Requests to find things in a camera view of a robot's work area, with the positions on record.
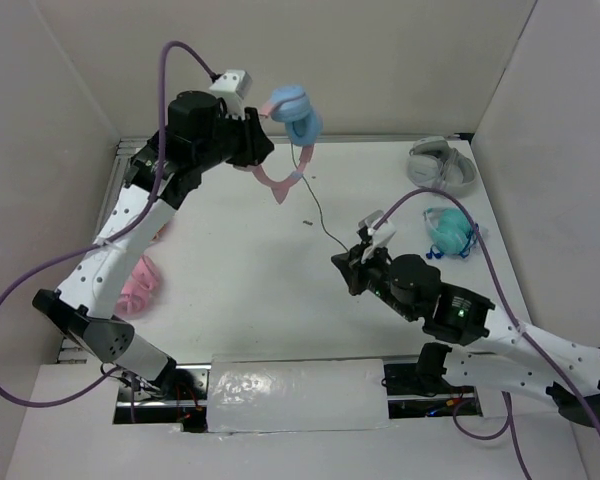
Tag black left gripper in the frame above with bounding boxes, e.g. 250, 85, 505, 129
194, 103, 275, 172

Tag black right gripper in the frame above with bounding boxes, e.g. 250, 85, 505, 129
330, 237, 418, 321

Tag thin black headphone cable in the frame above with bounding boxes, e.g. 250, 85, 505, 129
288, 142, 354, 251

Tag blue pink cat-ear headphones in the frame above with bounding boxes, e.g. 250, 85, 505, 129
243, 85, 323, 204

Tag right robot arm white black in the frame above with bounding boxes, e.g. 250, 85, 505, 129
331, 245, 600, 427

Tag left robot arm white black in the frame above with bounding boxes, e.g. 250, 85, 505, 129
32, 91, 274, 399

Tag grey white headphones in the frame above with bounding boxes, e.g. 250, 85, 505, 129
406, 136, 477, 197

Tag white taped front panel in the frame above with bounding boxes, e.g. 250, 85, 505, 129
206, 359, 390, 433

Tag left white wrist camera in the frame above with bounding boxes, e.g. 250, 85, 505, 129
209, 69, 252, 117

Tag teal headphones blue cord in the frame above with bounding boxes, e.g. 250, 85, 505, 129
422, 207, 481, 261

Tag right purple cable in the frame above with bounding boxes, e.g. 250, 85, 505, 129
374, 187, 600, 480

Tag purple cable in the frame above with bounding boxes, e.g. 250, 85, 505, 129
0, 40, 216, 409
374, 187, 600, 480

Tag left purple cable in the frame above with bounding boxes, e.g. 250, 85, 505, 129
0, 40, 216, 409

